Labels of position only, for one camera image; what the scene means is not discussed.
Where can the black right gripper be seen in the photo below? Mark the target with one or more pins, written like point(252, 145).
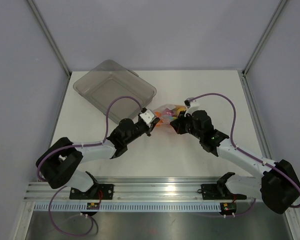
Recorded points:
point(178, 124)

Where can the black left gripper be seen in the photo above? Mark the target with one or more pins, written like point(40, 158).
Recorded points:
point(152, 124)

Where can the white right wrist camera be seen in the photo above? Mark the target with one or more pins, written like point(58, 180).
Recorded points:
point(191, 105)

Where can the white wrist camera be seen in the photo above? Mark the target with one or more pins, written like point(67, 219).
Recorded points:
point(191, 105)
point(148, 116)

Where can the smoky clear plastic bin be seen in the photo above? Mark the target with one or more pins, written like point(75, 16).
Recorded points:
point(110, 80)

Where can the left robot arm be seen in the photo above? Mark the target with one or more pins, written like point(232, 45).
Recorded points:
point(58, 165)

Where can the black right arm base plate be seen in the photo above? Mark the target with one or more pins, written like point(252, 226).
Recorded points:
point(211, 191)

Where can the white slotted cable duct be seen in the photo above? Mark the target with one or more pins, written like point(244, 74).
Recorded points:
point(138, 207)

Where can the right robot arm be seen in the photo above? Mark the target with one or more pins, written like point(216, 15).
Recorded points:
point(275, 183)

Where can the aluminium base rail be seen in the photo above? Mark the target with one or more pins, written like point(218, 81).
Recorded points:
point(131, 189)

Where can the clear zip top bag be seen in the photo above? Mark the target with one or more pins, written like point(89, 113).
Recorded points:
point(168, 113)

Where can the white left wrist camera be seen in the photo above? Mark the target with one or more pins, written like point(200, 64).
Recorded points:
point(148, 116)

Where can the aluminium frame rail right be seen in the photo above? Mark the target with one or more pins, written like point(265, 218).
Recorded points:
point(256, 120)

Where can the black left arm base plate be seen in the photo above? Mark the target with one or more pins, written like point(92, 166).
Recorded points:
point(103, 192)

